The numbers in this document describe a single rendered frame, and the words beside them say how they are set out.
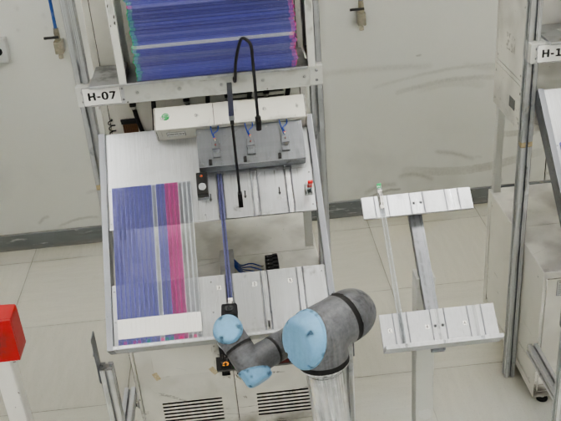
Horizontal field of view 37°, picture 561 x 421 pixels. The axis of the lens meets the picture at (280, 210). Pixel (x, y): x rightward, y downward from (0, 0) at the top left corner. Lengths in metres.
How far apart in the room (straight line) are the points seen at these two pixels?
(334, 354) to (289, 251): 1.35
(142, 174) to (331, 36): 1.75
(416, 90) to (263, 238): 1.50
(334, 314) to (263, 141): 1.00
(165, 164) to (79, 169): 1.78
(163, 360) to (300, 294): 0.65
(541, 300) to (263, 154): 1.12
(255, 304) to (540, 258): 1.08
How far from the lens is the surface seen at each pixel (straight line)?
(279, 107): 2.69
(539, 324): 3.14
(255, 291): 2.57
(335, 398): 1.88
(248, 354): 2.15
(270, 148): 2.66
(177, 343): 2.54
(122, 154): 2.76
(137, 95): 2.69
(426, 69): 4.35
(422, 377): 2.82
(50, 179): 4.52
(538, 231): 3.25
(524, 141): 2.97
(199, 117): 2.69
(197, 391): 3.07
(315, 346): 1.76
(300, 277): 2.58
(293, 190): 2.66
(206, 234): 3.28
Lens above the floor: 2.23
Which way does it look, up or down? 28 degrees down
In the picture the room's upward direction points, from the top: 5 degrees counter-clockwise
